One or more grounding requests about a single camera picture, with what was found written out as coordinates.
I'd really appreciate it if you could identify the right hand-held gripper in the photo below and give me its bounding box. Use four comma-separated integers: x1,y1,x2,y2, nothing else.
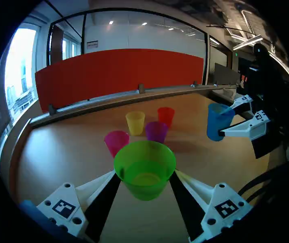
218,43,289,159

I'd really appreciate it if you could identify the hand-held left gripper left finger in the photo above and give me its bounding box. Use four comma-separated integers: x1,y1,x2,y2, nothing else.
36,170,122,243

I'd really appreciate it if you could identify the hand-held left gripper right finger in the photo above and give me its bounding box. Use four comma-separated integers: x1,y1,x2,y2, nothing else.
169,170,253,242

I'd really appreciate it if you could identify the blue plastic cup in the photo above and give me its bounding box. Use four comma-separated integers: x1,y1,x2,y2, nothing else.
206,103,236,142

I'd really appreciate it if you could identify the green plastic cup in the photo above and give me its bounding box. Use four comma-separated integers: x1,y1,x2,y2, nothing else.
113,141,177,202

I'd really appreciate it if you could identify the pink plastic cup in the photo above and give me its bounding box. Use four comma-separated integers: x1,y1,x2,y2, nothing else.
104,130,130,158

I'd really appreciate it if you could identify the red plastic cup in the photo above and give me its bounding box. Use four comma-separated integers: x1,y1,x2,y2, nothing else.
157,107,175,128

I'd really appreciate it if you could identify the purple plastic cup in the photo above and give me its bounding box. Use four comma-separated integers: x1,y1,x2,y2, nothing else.
145,121,169,144

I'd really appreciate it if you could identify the yellow plastic cup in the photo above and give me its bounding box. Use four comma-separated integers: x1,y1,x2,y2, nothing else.
125,111,146,136

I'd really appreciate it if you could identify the red desk screen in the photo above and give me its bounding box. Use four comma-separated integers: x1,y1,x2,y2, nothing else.
34,49,206,122

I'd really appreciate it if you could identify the black cable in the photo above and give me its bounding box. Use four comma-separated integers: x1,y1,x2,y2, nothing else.
237,170,278,196
245,186,274,203

